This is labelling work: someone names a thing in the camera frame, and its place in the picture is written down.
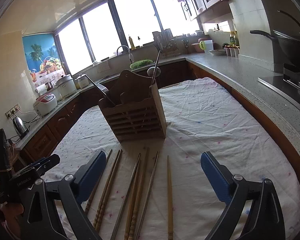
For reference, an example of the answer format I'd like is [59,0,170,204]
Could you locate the ridged wooden chopstick pair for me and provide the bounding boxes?
[92,149,121,228]
[95,148,124,233]

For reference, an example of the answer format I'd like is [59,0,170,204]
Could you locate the stainless steel fork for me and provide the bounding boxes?
[85,74,116,106]

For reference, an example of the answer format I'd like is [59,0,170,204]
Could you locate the long metal spoon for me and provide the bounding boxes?
[147,67,161,77]

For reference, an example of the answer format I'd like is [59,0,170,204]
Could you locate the chrome kitchen faucet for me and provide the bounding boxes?
[116,45,135,63]

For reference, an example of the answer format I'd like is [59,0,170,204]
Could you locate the left human hand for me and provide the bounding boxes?
[0,203,24,239]

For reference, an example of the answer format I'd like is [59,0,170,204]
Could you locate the steel electric kettle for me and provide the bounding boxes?
[12,116,30,139]

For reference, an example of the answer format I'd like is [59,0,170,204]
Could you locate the white floral tablecloth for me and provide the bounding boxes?
[44,78,300,239]

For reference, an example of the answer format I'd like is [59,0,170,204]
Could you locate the wooden utensil holder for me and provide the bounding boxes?
[98,70,167,142]

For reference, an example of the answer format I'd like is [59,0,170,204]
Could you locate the white pink rice cooker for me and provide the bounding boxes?
[33,94,57,116]

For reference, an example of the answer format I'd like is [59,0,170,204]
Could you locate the white tall cooker pot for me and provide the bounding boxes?
[56,74,77,98]

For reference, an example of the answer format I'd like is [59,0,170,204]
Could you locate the small white slow cooker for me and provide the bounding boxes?
[76,74,89,88]

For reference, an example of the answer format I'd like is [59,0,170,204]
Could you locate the paper towel roll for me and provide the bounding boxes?
[35,84,47,96]

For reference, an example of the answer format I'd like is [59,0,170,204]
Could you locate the gas stove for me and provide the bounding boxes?
[258,64,300,110]

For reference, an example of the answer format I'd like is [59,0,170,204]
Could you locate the tropical fruit poster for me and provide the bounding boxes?
[22,33,65,88]

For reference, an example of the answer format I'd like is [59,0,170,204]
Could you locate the white seasoning jars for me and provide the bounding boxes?
[224,45,240,58]

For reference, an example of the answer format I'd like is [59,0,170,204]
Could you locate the white jug green lid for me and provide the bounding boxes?
[199,40,214,53]

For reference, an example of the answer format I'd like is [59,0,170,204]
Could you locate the yellow dish soap bottle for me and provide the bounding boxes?
[128,36,136,50]

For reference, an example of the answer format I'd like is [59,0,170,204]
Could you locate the red bowl on counter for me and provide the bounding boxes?
[191,38,209,53]

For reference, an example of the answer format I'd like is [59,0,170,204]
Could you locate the yellow oil bottles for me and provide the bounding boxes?
[229,31,239,47]

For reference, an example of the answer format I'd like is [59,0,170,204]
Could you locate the dish drying rack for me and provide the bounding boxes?
[152,28,180,58]

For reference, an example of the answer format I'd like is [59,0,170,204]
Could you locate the wall power outlet strip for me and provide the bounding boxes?
[5,103,20,119]

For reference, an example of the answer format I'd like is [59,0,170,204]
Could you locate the black wok with handle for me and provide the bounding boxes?
[249,10,300,71]

